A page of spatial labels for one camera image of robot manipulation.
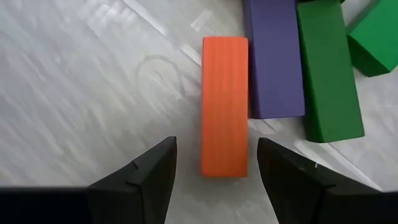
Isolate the green long plain block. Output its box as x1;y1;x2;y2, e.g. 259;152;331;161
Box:
295;0;365;144

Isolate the purple wide long block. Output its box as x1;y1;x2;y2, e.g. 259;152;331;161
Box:
242;0;306;120

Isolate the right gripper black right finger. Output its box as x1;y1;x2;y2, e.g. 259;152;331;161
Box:
257;138;398;224

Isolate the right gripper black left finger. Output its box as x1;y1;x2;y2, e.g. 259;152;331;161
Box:
0;136;178;224

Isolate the red long plain block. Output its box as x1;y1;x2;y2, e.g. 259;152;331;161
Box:
201;36;249;179

